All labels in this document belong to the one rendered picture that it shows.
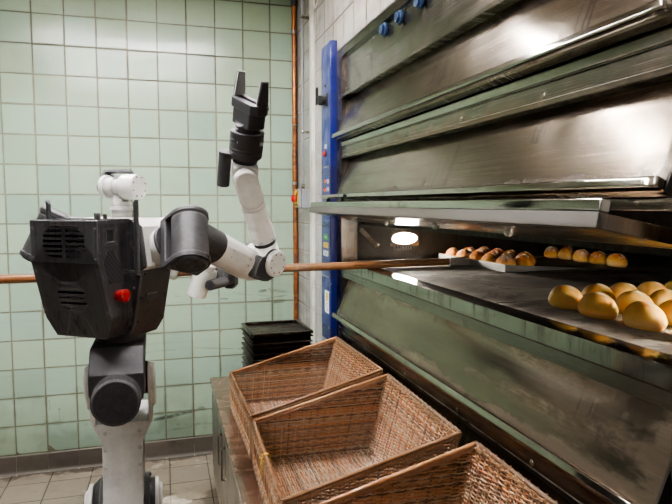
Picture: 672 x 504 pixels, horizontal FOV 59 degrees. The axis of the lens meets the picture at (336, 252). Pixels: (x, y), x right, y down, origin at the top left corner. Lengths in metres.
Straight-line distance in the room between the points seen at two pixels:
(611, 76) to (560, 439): 0.69
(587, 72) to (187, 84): 2.58
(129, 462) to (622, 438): 1.21
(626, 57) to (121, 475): 1.52
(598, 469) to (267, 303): 2.57
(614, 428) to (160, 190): 2.73
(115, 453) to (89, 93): 2.18
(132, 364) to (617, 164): 1.16
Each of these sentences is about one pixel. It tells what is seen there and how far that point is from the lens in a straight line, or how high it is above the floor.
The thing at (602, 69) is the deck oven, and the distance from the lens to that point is 1.20.
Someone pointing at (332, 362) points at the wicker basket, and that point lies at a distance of 2.62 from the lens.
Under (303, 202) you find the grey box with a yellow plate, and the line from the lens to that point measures 3.15.
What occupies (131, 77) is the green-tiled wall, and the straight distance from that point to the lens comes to 3.49.
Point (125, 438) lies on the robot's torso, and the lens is 1.76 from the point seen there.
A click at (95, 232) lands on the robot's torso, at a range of 1.46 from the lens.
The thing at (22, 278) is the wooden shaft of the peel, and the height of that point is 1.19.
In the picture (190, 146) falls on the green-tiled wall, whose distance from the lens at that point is 3.44.
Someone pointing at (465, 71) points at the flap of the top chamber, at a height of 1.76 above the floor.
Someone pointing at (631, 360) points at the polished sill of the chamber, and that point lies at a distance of 1.13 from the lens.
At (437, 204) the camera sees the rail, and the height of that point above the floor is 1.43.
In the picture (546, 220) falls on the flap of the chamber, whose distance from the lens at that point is 1.04.
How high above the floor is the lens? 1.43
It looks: 5 degrees down
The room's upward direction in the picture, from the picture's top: straight up
